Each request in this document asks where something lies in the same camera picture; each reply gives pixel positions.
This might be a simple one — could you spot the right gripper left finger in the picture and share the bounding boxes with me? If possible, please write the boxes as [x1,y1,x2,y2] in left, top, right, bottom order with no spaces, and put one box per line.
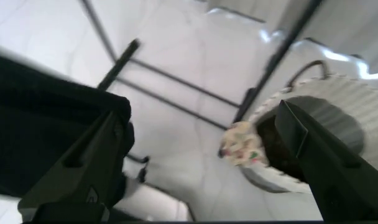
[17,110,127,222]

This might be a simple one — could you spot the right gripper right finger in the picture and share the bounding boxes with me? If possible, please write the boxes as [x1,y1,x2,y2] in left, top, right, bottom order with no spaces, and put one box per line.
[274,99,378,222]

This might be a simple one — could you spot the black garment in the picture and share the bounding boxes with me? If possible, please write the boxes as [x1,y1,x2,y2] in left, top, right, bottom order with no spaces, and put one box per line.
[0,52,136,208]

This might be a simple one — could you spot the cream printed garment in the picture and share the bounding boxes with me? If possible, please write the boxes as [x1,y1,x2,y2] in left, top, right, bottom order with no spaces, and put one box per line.
[218,121,269,167]

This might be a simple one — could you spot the white laundry basket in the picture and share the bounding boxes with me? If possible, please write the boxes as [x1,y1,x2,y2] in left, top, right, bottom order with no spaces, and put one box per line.
[238,59,378,194]

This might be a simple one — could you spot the black clothes rack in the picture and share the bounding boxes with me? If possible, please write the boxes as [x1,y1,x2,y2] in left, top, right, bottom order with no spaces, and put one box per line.
[80,0,324,131]

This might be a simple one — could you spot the white curtain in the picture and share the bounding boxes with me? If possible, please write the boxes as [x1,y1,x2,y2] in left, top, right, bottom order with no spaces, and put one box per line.
[207,0,378,74]

